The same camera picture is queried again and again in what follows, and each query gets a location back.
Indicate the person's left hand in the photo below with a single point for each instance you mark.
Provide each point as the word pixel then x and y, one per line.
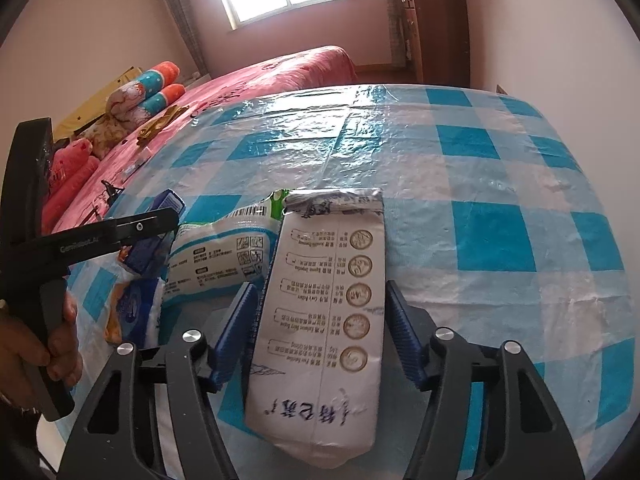
pixel 67 350

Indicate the rolled floral quilt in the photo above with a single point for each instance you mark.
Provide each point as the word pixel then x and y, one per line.
pixel 145 92

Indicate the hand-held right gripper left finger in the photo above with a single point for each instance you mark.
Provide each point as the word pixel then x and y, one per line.
pixel 232 330

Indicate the white green printed packet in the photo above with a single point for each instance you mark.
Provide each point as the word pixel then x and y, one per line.
pixel 220 255

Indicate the blue checked plastic tablecloth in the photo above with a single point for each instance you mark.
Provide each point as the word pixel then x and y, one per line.
pixel 450 200

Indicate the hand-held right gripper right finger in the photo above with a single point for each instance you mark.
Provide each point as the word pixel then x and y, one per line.
pixel 402 330

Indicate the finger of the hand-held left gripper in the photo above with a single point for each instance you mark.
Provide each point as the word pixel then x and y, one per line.
pixel 146 256
pixel 170 203

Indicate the crumpled brown wrapper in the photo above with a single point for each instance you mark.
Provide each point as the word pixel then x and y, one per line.
pixel 162 121

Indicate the yellow headboard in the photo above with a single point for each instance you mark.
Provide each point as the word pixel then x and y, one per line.
pixel 92 110

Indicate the brown wooden cabinet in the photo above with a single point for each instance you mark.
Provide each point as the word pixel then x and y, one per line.
pixel 440 25

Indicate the white pouch with round emblems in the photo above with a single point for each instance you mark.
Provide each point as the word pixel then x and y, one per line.
pixel 320 320

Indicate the orange blue tissue pack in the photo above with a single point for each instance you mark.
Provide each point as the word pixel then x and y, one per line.
pixel 137 312

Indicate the pink bed with blanket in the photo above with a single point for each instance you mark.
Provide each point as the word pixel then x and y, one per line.
pixel 240 85

